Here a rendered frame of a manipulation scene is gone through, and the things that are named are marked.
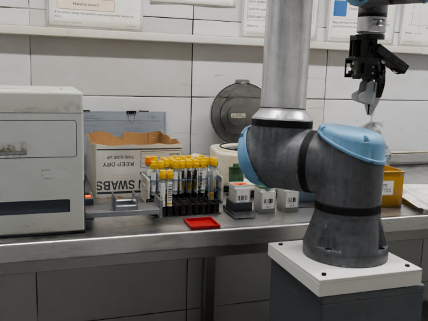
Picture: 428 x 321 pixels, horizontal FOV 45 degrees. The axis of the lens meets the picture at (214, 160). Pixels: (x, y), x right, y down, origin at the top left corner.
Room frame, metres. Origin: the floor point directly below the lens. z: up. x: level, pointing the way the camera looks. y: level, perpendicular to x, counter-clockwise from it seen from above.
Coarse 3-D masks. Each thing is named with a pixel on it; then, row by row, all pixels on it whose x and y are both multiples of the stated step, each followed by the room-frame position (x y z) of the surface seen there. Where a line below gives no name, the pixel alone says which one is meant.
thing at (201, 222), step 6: (186, 222) 1.14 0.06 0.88; (192, 222) 1.16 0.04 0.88; (198, 222) 1.16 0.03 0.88; (204, 222) 1.16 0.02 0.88; (210, 222) 1.16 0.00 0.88; (216, 222) 1.14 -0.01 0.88; (192, 228) 1.10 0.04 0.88; (198, 228) 1.11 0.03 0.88; (204, 228) 1.11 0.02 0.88; (210, 228) 1.12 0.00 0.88; (216, 228) 1.12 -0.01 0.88
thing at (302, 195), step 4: (300, 192) 1.35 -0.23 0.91; (304, 192) 1.35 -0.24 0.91; (300, 196) 1.35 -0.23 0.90; (304, 196) 1.35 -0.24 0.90; (308, 196) 1.35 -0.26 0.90; (312, 196) 1.35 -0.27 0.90; (300, 200) 1.35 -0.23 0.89; (304, 200) 1.35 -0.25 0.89; (308, 200) 1.35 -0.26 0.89; (312, 200) 1.35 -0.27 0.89; (300, 204) 1.33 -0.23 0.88; (304, 204) 1.33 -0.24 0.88; (308, 204) 1.34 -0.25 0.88; (312, 204) 1.34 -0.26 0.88
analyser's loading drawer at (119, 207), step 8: (112, 192) 1.14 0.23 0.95; (112, 200) 1.14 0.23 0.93; (120, 200) 1.15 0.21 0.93; (128, 200) 1.16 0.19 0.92; (136, 200) 1.11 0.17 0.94; (160, 200) 1.13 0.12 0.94; (88, 208) 1.11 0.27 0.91; (96, 208) 1.11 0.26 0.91; (104, 208) 1.12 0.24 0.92; (112, 208) 1.12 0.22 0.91; (120, 208) 1.10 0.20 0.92; (128, 208) 1.11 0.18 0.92; (136, 208) 1.11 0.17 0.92; (144, 208) 1.13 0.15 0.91; (152, 208) 1.13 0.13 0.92; (160, 208) 1.12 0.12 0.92; (88, 216) 1.08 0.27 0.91; (96, 216) 1.08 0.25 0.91; (104, 216) 1.09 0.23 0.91; (112, 216) 1.09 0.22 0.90; (120, 216) 1.10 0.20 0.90; (160, 216) 1.12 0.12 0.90
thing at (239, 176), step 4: (236, 164) 1.28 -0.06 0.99; (232, 168) 1.27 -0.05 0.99; (236, 168) 1.28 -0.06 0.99; (240, 168) 1.28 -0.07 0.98; (232, 172) 1.27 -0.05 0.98; (236, 172) 1.28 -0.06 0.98; (240, 172) 1.28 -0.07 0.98; (232, 176) 1.27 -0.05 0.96; (236, 176) 1.28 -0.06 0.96; (240, 176) 1.28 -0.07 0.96; (232, 180) 1.27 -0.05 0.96; (236, 180) 1.27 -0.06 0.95; (240, 180) 1.28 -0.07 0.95
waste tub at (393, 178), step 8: (384, 168) 1.46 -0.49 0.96; (392, 168) 1.42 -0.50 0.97; (384, 176) 1.35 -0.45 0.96; (392, 176) 1.36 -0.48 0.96; (400, 176) 1.37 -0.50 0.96; (384, 184) 1.35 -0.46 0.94; (392, 184) 1.36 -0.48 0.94; (400, 184) 1.37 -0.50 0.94; (384, 192) 1.35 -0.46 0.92; (392, 192) 1.36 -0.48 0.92; (400, 192) 1.37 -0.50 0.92; (384, 200) 1.36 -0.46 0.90; (392, 200) 1.36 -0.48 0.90; (400, 200) 1.37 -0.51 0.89
